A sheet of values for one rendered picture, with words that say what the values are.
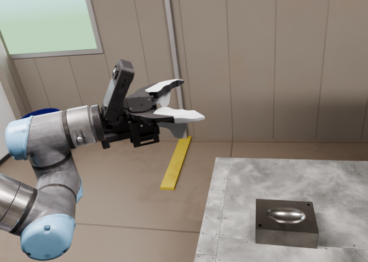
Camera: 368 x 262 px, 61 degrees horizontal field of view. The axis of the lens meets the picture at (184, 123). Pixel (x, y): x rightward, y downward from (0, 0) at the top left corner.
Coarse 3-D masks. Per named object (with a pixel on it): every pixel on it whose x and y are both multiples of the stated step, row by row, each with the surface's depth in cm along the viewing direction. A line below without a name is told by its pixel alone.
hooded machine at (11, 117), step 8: (0, 88) 324; (0, 96) 324; (0, 104) 324; (8, 104) 334; (0, 112) 324; (8, 112) 334; (0, 120) 324; (8, 120) 334; (0, 128) 324; (0, 136) 324; (0, 144) 324; (0, 152) 324; (8, 152) 335; (0, 160) 329
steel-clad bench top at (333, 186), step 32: (224, 160) 154; (256, 160) 151; (288, 160) 148; (320, 160) 145; (224, 192) 133; (256, 192) 131; (288, 192) 129; (320, 192) 127; (352, 192) 125; (224, 224) 118; (320, 224) 113; (352, 224) 111; (224, 256) 106; (256, 256) 104; (288, 256) 103; (320, 256) 101; (352, 256) 100
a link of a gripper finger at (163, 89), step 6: (156, 84) 66; (162, 84) 66; (168, 84) 66; (174, 84) 67; (180, 84) 68; (150, 90) 64; (156, 90) 64; (162, 90) 65; (168, 90) 66; (156, 96) 64; (162, 96) 67; (168, 96) 69; (156, 102) 66; (162, 102) 68; (168, 102) 70
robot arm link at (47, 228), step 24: (0, 192) 46; (24, 192) 48; (48, 192) 53; (72, 192) 57; (0, 216) 46; (24, 216) 47; (48, 216) 48; (72, 216) 52; (24, 240) 46; (48, 240) 47
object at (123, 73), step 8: (120, 64) 55; (128, 64) 56; (120, 72) 54; (128, 72) 55; (112, 80) 58; (120, 80) 55; (128, 80) 55; (112, 88) 57; (120, 88) 56; (128, 88) 56; (112, 96) 56; (120, 96) 57; (104, 104) 60; (112, 104) 57; (120, 104) 58; (104, 112) 58; (112, 112) 58; (112, 120) 59
